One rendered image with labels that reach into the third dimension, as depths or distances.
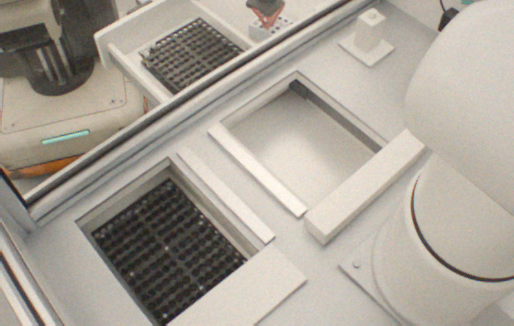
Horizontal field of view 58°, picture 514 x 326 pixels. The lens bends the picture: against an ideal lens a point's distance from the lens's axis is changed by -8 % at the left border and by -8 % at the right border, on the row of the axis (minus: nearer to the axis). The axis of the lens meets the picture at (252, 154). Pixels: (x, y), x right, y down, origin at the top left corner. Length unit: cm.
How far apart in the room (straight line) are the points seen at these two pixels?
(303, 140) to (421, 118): 77
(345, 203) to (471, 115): 54
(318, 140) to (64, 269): 56
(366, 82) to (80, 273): 64
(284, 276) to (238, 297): 7
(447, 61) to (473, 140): 4
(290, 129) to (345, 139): 12
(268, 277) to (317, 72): 44
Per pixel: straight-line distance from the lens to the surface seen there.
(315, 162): 102
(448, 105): 28
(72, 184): 85
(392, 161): 86
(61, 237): 86
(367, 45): 105
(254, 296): 75
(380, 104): 98
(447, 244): 59
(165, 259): 85
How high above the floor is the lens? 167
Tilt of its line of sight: 55 degrees down
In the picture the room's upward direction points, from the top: 1 degrees counter-clockwise
